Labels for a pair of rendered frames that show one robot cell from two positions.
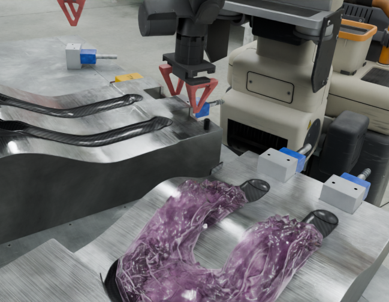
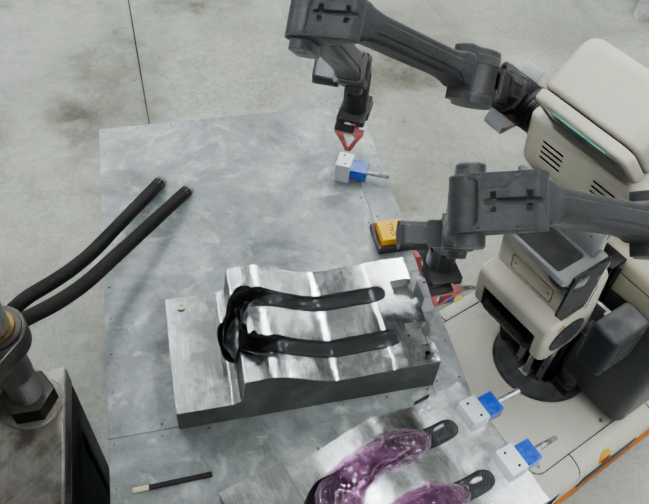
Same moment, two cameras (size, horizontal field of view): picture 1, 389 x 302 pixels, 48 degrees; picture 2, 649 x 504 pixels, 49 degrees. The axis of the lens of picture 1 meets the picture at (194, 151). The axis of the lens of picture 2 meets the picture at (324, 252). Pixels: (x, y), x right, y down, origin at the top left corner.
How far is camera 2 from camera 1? 0.82 m
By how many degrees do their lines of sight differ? 24
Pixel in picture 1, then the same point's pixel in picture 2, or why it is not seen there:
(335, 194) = (501, 463)
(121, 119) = (359, 324)
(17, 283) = (259, 491)
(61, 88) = (322, 218)
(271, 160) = (466, 412)
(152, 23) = (405, 245)
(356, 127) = (623, 336)
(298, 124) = (545, 330)
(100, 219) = (322, 412)
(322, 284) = not seen: outside the picture
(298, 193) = (477, 447)
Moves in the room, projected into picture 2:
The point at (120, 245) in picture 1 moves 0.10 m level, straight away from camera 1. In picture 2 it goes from (324, 466) to (335, 414)
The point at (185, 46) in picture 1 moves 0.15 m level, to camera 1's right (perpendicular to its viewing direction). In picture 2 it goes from (435, 259) to (510, 285)
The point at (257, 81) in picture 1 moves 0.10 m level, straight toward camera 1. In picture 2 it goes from (521, 266) to (504, 297)
